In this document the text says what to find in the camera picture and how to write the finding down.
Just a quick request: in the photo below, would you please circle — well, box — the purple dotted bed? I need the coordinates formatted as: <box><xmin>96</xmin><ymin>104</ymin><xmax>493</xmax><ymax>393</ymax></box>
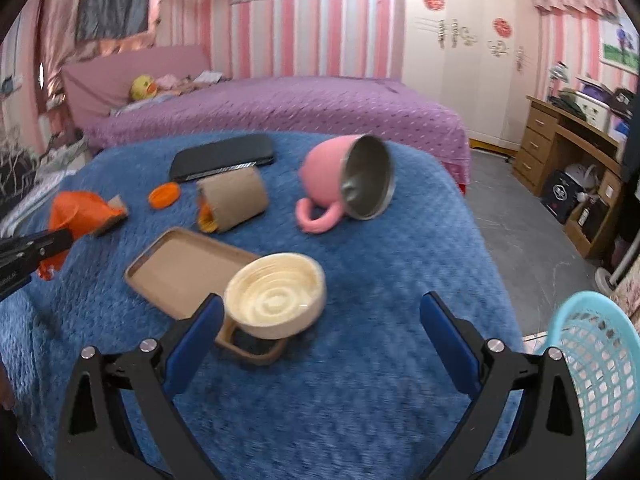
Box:
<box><xmin>84</xmin><ymin>76</ymin><xmax>471</xmax><ymax>188</ymax></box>

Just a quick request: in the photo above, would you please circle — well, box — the black box under desk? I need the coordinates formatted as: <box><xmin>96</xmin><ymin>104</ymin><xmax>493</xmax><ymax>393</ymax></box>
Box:
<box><xmin>540</xmin><ymin>169</ymin><xmax>586</xmax><ymax>224</ymax></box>

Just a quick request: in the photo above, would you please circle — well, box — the cream round bowl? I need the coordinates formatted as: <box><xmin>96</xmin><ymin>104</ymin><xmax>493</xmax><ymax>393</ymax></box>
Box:
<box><xmin>224</xmin><ymin>252</ymin><xmax>326</xmax><ymax>340</ymax></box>

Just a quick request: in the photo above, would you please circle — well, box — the pink headboard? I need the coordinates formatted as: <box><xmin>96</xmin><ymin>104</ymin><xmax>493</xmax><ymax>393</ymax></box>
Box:
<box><xmin>61</xmin><ymin>46</ymin><xmax>212</xmax><ymax>130</ymax></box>

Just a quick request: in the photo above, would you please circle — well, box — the black phone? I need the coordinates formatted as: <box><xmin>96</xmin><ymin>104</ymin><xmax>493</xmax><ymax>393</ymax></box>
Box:
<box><xmin>169</xmin><ymin>133</ymin><xmax>276</xmax><ymax>183</ymax></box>

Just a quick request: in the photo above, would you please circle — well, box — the orange bottle cap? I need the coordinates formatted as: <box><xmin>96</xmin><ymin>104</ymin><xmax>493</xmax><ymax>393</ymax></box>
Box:
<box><xmin>148</xmin><ymin>182</ymin><xmax>181</xmax><ymax>210</ymax></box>

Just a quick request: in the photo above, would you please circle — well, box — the yellow duck plush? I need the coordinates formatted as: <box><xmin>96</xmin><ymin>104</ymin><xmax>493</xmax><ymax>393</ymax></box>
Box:
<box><xmin>130</xmin><ymin>75</ymin><xmax>157</xmax><ymax>102</ymax></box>

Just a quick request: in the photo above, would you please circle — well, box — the orange plastic bag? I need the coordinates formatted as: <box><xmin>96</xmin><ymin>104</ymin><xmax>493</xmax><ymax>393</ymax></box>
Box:
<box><xmin>37</xmin><ymin>190</ymin><xmax>126</xmax><ymax>281</ymax></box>

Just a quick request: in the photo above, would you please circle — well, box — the small framed photo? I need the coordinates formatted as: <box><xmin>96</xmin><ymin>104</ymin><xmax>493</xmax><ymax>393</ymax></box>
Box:
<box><xmin>600</xmin><ymin>11</ymin><xmax>639</xmax><ymax>74</ymax></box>

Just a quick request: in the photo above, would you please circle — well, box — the light blue plastic basket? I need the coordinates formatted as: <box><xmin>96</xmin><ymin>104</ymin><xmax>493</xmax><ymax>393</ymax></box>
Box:
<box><xmin>544</xmin><ymin>290</ymin><xmax>639</xmax><ymax>479</ymax></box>

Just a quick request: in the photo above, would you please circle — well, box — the cream wardrobe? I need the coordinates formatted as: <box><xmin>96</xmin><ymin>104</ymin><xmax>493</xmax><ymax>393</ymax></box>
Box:
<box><xmin>402</xmin><ymin>0</ymin><xmax>540</xmax><ymax>152</ymax></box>

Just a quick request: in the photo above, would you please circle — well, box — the grey hanging cloth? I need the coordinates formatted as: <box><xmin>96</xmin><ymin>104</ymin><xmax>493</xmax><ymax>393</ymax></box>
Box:
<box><xmin>75</xmin><ymin>0</ymin><xmax>150</xmax><ymax>42</ymax></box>

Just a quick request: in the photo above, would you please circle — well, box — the tan phone case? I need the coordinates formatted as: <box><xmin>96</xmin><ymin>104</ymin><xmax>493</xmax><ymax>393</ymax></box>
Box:
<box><xmin>124</xmin><ymin>225</ymin><xmax>291</xmax><ymax>366</ymax></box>

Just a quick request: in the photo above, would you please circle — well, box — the pink metal-lined mug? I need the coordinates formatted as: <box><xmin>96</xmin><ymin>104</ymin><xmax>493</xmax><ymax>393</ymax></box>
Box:
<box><xmin>295</xmin><ymin>134</ymin><xmax>396</xmax><ymax>234</ymax></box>

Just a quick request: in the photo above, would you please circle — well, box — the small cardboard tube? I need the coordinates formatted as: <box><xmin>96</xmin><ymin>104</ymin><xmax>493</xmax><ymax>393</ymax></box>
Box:
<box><xmin>92</xmin><ymin>195</ymin><xmax>129</xmax><ymax>237</ymax></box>

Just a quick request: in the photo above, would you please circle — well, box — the cardboard tube with orange peel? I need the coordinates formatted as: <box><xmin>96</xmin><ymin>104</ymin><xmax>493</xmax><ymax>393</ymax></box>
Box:
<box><xmin>196</xmin><ymin>167</ymin><xmax>269</xmax><ymax>234</ymax></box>

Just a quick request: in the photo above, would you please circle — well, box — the white storage box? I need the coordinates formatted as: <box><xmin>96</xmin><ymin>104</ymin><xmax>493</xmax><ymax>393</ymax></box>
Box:
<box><xmin>574</xmin><ymin>91</ymin><xmax>611</xmax><ymax>132</ymax></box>

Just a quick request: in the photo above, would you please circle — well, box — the blue textured blanket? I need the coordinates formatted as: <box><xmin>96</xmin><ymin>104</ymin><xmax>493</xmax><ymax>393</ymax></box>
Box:
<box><xmin>1</xmin><ymin>133</ymin><xmax>522</xmax><ymax>479</ymax></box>

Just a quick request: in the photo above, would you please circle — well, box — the wooden desk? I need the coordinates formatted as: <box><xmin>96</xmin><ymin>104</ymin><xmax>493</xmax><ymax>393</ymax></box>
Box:
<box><xmin>513</xmin><ymin>96</ymin><xmax>623</xmax><ymax>259</ymax></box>

